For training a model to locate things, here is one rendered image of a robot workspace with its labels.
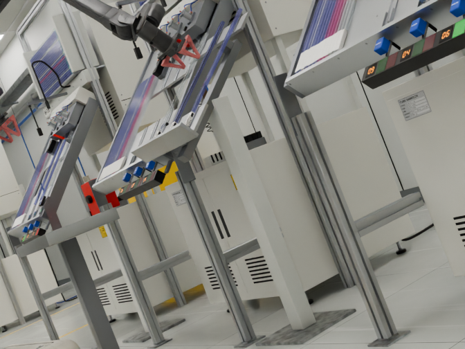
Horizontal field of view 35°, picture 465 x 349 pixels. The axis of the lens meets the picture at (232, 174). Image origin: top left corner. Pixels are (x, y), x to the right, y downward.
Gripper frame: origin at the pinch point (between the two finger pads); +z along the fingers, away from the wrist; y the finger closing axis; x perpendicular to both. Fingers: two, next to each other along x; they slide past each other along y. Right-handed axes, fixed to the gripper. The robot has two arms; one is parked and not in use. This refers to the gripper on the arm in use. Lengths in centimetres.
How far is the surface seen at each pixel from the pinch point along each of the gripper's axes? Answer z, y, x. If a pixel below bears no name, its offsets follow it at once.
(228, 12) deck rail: 12.7, 20.4, -42.2
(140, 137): 13, 58, 4
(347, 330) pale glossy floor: 71, -24, 64
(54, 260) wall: 191, 778, -137
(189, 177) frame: 22.8, 18.9, 26.7
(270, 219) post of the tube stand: 46, -3, 35
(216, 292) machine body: 80, 82, 36
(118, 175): 13, 64, 20
